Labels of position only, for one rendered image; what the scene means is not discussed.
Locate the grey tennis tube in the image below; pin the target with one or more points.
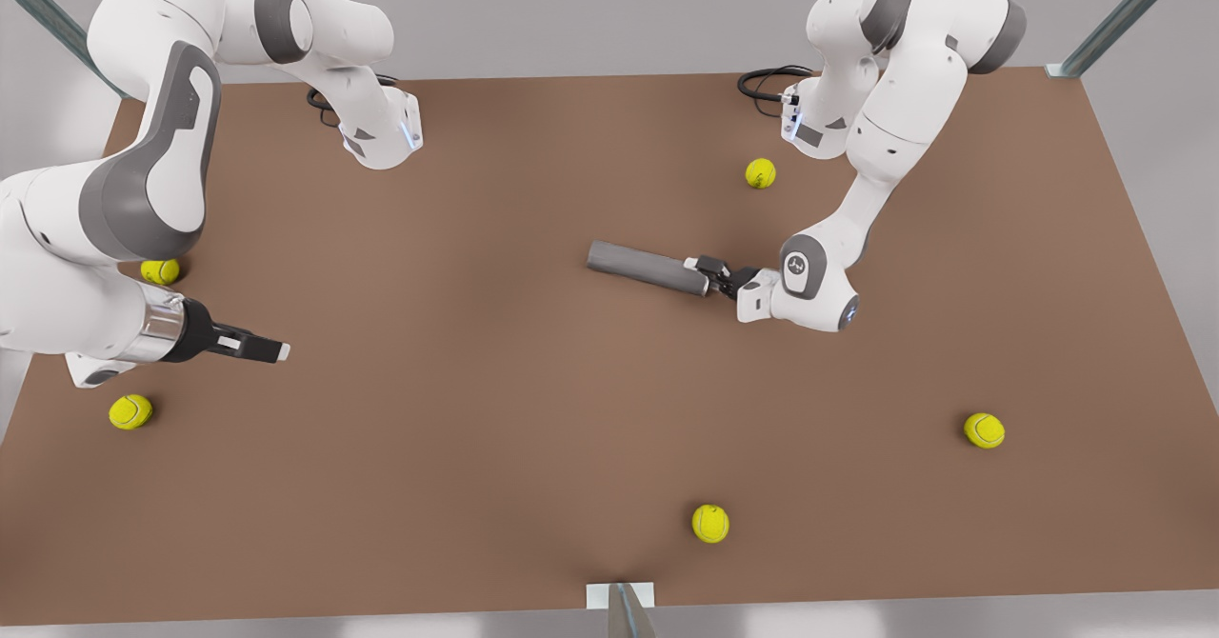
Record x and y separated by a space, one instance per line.
643 266

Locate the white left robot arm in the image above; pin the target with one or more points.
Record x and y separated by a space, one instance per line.
905 114

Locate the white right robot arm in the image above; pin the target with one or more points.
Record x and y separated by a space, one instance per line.
152 171

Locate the yellow tennis ball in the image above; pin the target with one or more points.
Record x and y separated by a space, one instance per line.
160 270
984 429
710 523
760 173
130 411

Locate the silver frame post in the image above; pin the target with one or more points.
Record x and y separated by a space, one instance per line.
624 609
1124 14
52 19

